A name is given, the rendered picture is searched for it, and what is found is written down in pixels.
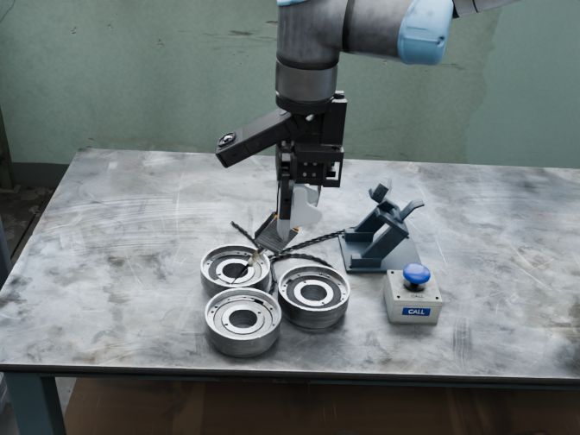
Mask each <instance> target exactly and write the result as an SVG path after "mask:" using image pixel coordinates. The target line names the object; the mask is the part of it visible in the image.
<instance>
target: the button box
mask: <svg viewBox="0 0 580 435"><path fill-rule="evenodd" d="M430 273H431V278H430V280H429V281H428V282H427V283H424V284H418V286H414V285H412V284H411V282H410V281H408V280H406V279H405V278H404V276H403V270H388V271H387V275H386V280H385V286H384V290H383V294H384V299H385V302H386V307H387V311H388V318H389V322H390V324H414V325H436V324H437V323H438V317H439V314H440V310H441V306H442V303H443V301H442V298H441V295H440V292H439V290H438V285H437V282H436V280H435V277H434V274H433V272H432V271H430Z"/></svg>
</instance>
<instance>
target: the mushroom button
mask: <svg viewBox="0 0 580 435"><path fill-rule="evenodd" d="M403 276H404V278H405V279H406V280H408V281H410V282H411V284H412V285H414V286H418V284H424V283H427V282H428V281H429V280H430V278H431V273H430V270H429V269H428V268H427V267H426V266H424V265H422V264H418V263H410V264H408V265H406V266H405V267H404V268H403Z"/></svg>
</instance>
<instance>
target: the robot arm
mask: <svg viewBox="0 0 580 435"><path fill-rule="evenodd" d="M519 1H523V0H277V4H278V5H279V8H278V28H277V48H276V65H275V82H274V88H275V90H276V96H275V102H276V104H277V106H278V107H280V108H278V109H276V110H274V111H272V112H270V113H268V114H267V115H265V116H263V117H260V118H258V119H256V120H255V121H253V122H251V123H248V124H246V125H244V126H242V127H241V128H239V129H236V130H234V131H232V132H230V133H228V134H226V135H224V136H222V137H220V138H218V139H217V145H216V153H215V155H216V157H217V158H218V159H219V161H220V162H221V164H222V165H223V167H225V168H228V167H231V166H233V165H235V164H237V163H238V162H240V161H243V160H245V159H247V158H249V157H250V156H252V155H254V154H257V153H259V152H261V151H262V150H264V149H266V148H269V147H271V146H273V145H275V168H276V212H277V213H278V218H277V231H278V233H279V235H280V237H281V239H282V241H284V242H287V239H288V235H289V231H290V230H291V229H292V228H296V227H300V226H304V225H308V224H315V223H317V222H319V221H320V220H321V218H322V216H323V213H322V211H321V210H320V209H319V208H317V207H315V206H313V205H310V204H313V203H315V202H316V201H317V200H318V191H316V190H314V189H312V188H311V187H308V186H306V185H305V184H309V186H322V187H337V188H340V183H341V175H342V168H343V160H344V149H343V138H344V124H345V117H346V109H347V101H346V99H345V98H344V91H336V88H337V71H338V63H339V55H340V52H342V53H347V54H355V55H361V56H367V57H372V58H377V59H384V60H393V61H399V62H402V63H404V64H407V65H413V64H420V65H428V66H435V65H437V64H438V63H440V62H441V60H442V59H443V58H444V51H445V48H446V44H447V40H448V36H449V32H450V27H451V20H452V19H455V18H458V17H462V16H468V15H472V14H475V13H478V12H482V11H484V10H488V9H493V8H497V7H501V6H504V5H507V4H511V3H516V2H519ZM335 162H340V163H339V171H338V178H337V180H334V179H327V178H335V177H336V170H335ZM326 177H327V178H326Z"/></svg>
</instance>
